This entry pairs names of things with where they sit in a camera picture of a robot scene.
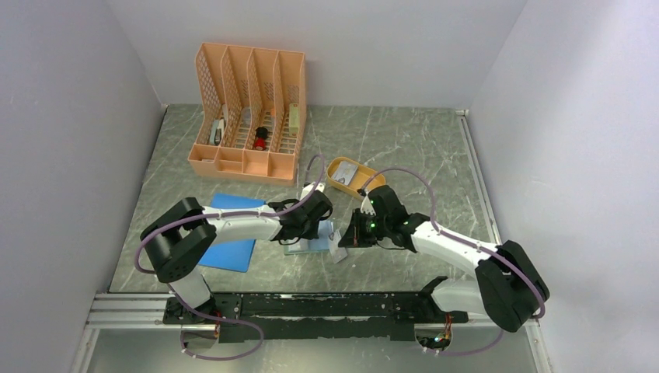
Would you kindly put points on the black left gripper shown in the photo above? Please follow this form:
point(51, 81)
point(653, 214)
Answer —
point(312, 233)

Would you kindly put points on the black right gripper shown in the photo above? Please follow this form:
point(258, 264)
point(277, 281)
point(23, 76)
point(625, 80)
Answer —
point(353, 236)

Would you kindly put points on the yellow oval tray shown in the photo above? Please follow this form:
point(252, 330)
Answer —
point(362, 175)

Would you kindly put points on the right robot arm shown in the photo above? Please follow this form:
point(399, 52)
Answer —
point(502, 282)

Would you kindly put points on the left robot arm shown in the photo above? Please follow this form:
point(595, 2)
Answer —
point(176, 242)

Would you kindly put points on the silver VIP card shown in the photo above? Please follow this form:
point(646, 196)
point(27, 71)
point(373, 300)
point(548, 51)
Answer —
point(344, 172)

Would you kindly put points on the blue notebook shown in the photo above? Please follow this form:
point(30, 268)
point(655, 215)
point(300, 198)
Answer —
point(236, 255)

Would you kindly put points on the red black small bottle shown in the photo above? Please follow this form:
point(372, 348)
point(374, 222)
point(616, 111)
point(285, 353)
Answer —
point(261, 136)

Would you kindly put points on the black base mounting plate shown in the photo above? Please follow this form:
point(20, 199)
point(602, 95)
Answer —
point(248, 316)

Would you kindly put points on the pale green eraser block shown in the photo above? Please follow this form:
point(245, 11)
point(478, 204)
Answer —
point(294, 119)

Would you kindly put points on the white grey utility knife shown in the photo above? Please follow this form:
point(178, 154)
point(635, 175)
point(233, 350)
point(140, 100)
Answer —
point(217, 131)

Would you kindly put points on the orange plastic file organizer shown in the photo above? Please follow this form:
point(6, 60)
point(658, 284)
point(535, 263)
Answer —
point(250, 87)

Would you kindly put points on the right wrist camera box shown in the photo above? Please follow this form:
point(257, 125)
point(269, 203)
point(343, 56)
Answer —
point(367, 207)

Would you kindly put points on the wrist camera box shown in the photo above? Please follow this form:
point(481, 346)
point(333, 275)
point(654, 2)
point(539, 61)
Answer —
point(367, 207)
point(310, 188)

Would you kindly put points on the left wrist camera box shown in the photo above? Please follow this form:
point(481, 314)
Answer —
point(310, 188)

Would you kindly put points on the aluminium table edge rail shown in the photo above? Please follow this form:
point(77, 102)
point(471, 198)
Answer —
point(491, 223)

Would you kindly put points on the aluminium front frame rail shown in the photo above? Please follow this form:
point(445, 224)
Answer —
point(125, 311)

